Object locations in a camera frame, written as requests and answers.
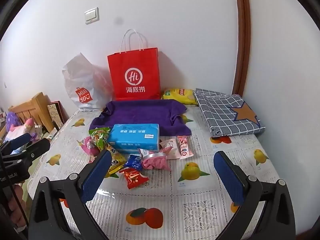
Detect person's left hand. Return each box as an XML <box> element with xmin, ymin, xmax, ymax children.
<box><xmin>7</xmin><ymin>184</ymin><xmax>27</xmax><ymax>228</ymax></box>

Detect purple towel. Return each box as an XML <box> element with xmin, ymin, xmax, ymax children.
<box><xmin>89</xmin><ymin>99</ymin><xmax>192</xmax><ymax>137</ymax></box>

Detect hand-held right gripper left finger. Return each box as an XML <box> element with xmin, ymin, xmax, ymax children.
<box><xmin>29</xmin><ymin>149</ymin><xmax>113</xmax><ymax>240</ymax></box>

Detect green snack packet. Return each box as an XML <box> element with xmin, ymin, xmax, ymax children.
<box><xmin>89</xmin><ymin>127</ymin><xmax>111</xmax><ymax>153</ymax></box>

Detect yellow chip bag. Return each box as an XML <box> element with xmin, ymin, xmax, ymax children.
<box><xmin>161</xmin><ymin>88</ymin><xmax>198</xmax><ymax>105</ymax></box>

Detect grey checked folded cloth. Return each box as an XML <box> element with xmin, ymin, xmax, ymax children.
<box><xmin>193</xmin><ymin>88</ymin><xmax>266</xmax><ymax>137</ymax></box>

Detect blue snack packet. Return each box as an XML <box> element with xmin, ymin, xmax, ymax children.
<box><xmin>124</xmin><ymin>154</ymin><xmax>143</xmax><ymax>172</ymax></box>

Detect pink crinkled snack packet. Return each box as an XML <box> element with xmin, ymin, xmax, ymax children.
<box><xmin>138</xmin><ymin>148</ymin><xmax>173</xmax><ymax>172</ymax></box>

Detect fruit print tablecloth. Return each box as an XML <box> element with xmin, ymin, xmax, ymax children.
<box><xmin>26</xmin><ymin>104</ymin><xmax>285</xmax><ymax>240</ymax></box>

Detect pink white bar packet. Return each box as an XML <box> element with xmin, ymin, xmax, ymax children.
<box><xmin>177</xmin><ymin>135</ymin><xmax>194</xmax><ymax>159</ymax></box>

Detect light pink peach packet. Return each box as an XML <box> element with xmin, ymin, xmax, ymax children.
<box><xmin>159</xmin><ymin>137</ymin><xmax>180</xmax><ymax>160</ymax></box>

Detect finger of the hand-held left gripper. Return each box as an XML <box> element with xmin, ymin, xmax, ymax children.
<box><xmin>0</xmin><ymin>138</ymin><xmax>51</xmax><ymax>167</ymax></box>
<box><xmin>0</xmin><ymin>133</ymin><xmax>32</xmax><ymax>155</ymax></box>

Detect white light switch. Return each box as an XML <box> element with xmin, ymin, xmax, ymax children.
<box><xmin>84</xmin><ymin>7</ymin><xmax>100</xmax><ymax>25</ymax></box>

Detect white plastic bag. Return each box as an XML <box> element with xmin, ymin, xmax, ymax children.
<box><xmin>62</xmin><ymin>52</ymin><xmax>115</xmax><ymax>112</ymax></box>

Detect blue tissue pack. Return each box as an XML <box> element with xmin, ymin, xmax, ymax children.
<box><xmin>107</xmin><ymin>123</ymin><xmax>160</xmax><ymax>154</ymax></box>

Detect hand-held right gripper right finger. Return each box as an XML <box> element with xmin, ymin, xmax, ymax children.
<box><xmin>213</xmin><ymin>151</ymin><xmax>297</xmax><ymax>240</ymax></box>

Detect pink plush toy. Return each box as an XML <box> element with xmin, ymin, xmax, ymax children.
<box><xmin>5</xmin><ymin>118</ymin><xmax>38</xmax><ymax>145</ymax></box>

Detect red paper bag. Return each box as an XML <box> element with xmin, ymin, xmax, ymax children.
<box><xmin>107</xmin><ymin>29</ymin><xmax>161</xmax><ymax>100</ymax></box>

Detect pink snack packet yellow ends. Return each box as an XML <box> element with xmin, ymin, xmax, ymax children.
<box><xmin>77</xmin><ymin>136</ymin><xmax>101</xmax><ymax>157</ymax></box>

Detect red snack packet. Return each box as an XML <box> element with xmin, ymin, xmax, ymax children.
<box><xmin>119</xmin><ymin>167</ymin><xmax>149</xmax><ymax>190</ymax></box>

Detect brown wooden door frame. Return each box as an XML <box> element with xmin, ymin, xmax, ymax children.
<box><xmin>232</xmin><ymin>0</ymin><xmax>251</xmax><ymax>97</ymax></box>

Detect wooden headboard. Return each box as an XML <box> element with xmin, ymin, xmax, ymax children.
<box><xmin>9</xmin><ymin>92</ymin><xmax>59</xmax><ymax>133</ymax></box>

